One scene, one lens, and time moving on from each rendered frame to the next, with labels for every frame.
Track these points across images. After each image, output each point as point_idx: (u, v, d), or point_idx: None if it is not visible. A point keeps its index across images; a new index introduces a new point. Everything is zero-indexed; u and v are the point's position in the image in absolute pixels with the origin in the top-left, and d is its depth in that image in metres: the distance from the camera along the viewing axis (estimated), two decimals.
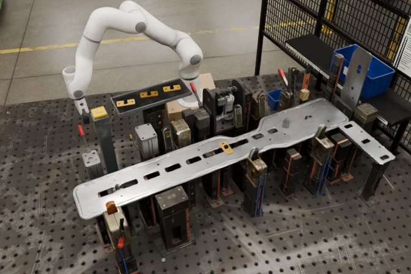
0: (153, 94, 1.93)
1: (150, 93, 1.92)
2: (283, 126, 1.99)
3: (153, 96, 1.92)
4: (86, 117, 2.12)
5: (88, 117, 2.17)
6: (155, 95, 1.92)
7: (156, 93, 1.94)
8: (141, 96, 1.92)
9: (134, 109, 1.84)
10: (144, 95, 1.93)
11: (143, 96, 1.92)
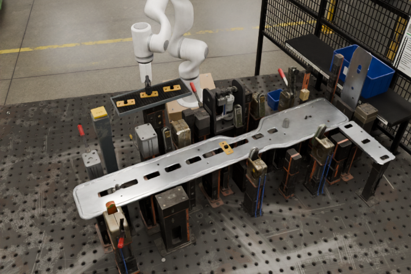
0: (153, 95, 1.93)
1: (150, 93, 1.92)
2: (283, 126, 1.99)
3: (153, 96, 1.92)
4: None
5: None
6: (155, 95, 1.92)
7: (156, 93, 1.94)
8: (141, 96, 1.92)
9: (134, 109, 1.84)
10: (144, 95, 1.93)
11: (143, 96, 1.92)
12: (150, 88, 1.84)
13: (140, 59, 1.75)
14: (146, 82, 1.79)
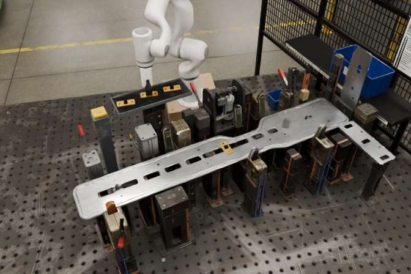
0: (153, 95, 1.93)
1: None
2: (283, 126, 1.99)
3: (153, 96, 1.92)
4: None
5: None
6: (155, 95, 1.93)
7: (156, 93, 1.94)
8: (141, 96, 1.92)
9: (134, 109, 1.84)
10: (144, 95, 1.93)
11: (143, 96, 1.92)
12: (150, 90, 1.89)
13: (142, 63, 1.77)
14: (147, 87, 1.84)
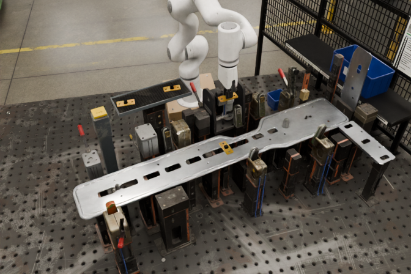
0: (233, 96, 1.73)
1: None
2: (283, 126, 1.99)
3: (234, 98, 1.72)
4: None
5: (223, 87, 1.71)
6: (235, 97, 1.73)
7: (235, 95, 1.74)
8: (221, 100, 1.71)
9: (134, 109, 1.84)
10: (223, 98, 1.72)
11: (223, 101, 1.71)
12: (232, 92, 1.69)
13: (229, 62, 1.57)
14: (232, 89, 1.64)
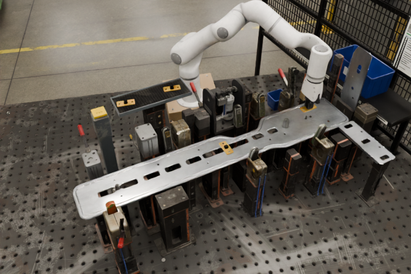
0: (312, 107, 2.00)
1: None
2: (283, 126, 1.99)
3: (314, 109, 2.00)
4: None
5: (305, 99, 1.98)
6: (315, 107, 2.00)
7: (314, 106, 2.01)
8: (303, 111, 1.98)
9: (134, 109, 1.84)
10: (304, 109, 1.99)
11: (306, 111, 1.98)
12: (314, 104, 1.96)
13: (318, 79, 1.84)
14: (317, 101, 1.91)
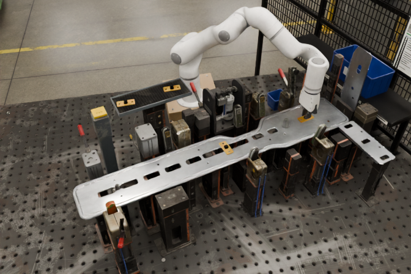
0: (310, 117, 2.05)
1: None
2: (283, 126, 1.99)
3: (311, 118, 2.04)
4: None
5: (303, 109, 2.02)
6: (312, 118, 2.04)
7: (312, 116, 2.06)
8: (301, 121, 2.03)
9: (134, 109, 1.84)
10: (302, 119, 2.04)
11: (303, 122, 2.02)
12: (311, 114, 2.01)
13: (315, 90, 1.88)
14: (315, 112, 1.95)
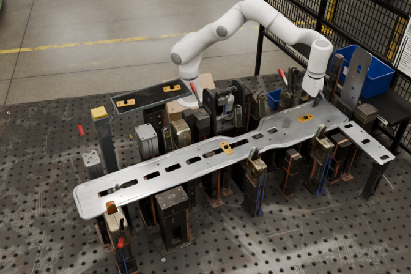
0: (310, 117, 2.05)
1: (307, 117, 2.04)
2: (283, 126, 1.99)
3: (311, 118, 2.04)
4: (301, 81, 1.98)
5: (301, 90, 1.98)
6: (312, 118, 2.04)
7: (312, 116, 2.06)
8: (301, 121, 2.03)
9: (134, 109, 1.84)
10: (302, 119, 2.04)
11: (303, 122, 2.02)
12: (318, 101, 1.92)
13: (318, 74, 1.82)
14: (322, 96, 1.86)
